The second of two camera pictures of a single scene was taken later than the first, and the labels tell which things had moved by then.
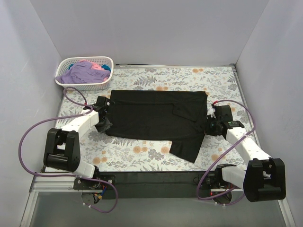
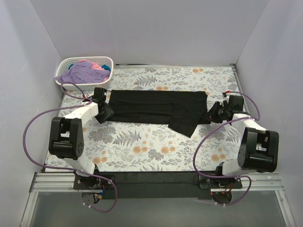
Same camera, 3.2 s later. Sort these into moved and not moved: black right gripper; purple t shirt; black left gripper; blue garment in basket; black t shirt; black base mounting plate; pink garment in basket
Moved: black right gripper; black left gripper; black t shirt
Not moved: purple t shirt; black base mounting plate; pink garment in basket; blue garment in basket
